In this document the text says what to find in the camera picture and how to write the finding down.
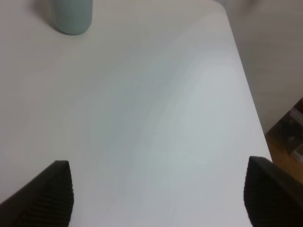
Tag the brown wooden furniture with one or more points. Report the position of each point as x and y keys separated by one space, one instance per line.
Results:
x=285 y=142

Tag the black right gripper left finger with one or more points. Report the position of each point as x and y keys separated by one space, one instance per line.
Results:
x=46 y=201

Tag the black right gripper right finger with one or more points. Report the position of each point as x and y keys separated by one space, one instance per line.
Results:
x=272 y=197

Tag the teal green cup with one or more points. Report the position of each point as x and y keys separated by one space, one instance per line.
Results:
x=73 y=17

